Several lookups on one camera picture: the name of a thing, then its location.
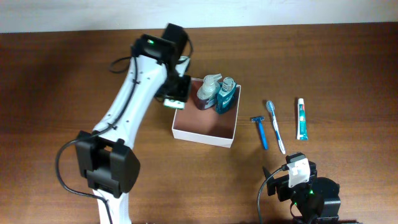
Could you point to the white box pink inside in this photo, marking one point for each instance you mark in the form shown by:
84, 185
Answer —
206, 126

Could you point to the blue disposable razor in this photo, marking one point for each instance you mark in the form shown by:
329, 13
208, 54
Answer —
258, 120

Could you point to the blue Listerine mouthwash bottle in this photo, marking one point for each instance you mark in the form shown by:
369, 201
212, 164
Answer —
225, 95

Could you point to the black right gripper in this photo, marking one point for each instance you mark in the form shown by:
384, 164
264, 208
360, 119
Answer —
280, 185

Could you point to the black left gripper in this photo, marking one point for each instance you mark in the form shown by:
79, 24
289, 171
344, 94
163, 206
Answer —
180, 90

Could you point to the clear pump soap bottle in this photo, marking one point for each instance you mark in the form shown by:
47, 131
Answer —
206, 95

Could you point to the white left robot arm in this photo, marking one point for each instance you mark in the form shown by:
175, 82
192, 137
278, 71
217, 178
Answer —
105, 158

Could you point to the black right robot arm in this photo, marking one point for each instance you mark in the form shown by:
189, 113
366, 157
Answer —
317, 200

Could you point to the green white toothpaste tube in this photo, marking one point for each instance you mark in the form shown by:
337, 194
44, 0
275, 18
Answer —
302, 124

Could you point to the blue white toothbrush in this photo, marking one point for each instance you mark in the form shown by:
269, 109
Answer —
271, 109

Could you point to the green Dettol soap box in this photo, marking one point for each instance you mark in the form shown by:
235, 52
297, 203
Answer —
174, 104

